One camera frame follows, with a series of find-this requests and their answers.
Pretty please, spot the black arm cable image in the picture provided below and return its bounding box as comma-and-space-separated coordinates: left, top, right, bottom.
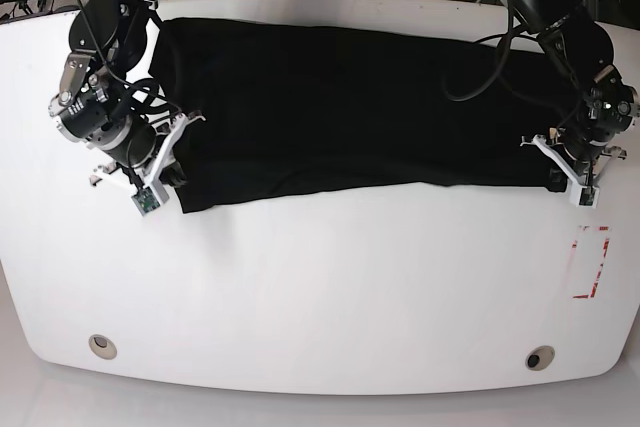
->
442, 0, 546, 103
54, 0, 191, 168

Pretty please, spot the table cable grommet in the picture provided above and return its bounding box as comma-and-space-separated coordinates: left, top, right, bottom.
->
525, 345, 556, 371
88, 335, 117, 361

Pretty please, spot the black T-shirt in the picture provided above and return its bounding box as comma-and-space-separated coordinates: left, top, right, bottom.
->
149, 18, 577, 213

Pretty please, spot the red tape rectangle marking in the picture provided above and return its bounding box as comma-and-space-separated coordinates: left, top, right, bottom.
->
568, 226, 612, 299

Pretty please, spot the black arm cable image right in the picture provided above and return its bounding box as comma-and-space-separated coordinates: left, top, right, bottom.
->
442, 0, 546, 103

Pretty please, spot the right table cable grommet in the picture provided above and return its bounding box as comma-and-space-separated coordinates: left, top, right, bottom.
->
525, 345, 556, 371

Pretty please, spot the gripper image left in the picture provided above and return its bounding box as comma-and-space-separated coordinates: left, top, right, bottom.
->
87, 116, 171, 177

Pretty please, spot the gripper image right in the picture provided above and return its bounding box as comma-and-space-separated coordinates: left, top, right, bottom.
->
554, 125, 616, 170

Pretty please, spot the left table cable grommet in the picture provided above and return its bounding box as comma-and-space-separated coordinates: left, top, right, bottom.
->
88, 335, 117, 361

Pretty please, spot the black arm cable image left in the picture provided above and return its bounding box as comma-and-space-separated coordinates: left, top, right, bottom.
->
54, 0, 191, 168

